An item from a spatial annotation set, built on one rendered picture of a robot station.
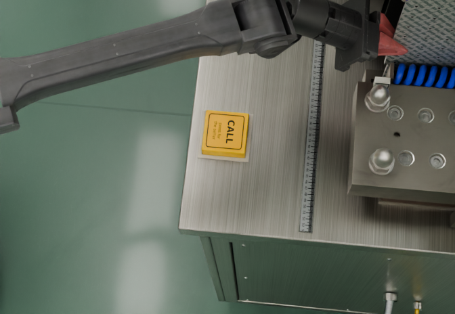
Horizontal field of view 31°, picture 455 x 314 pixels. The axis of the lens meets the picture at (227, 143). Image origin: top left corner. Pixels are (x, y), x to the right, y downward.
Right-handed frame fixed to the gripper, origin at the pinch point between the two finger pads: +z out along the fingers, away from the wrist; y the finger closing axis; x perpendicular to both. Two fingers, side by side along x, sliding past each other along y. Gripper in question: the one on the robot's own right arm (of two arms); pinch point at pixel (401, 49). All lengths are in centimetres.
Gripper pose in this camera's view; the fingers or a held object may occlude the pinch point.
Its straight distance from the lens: 123.9
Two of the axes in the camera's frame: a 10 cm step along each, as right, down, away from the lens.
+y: -1.0, 9.4, -3.1
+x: 4.8, -2.3, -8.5
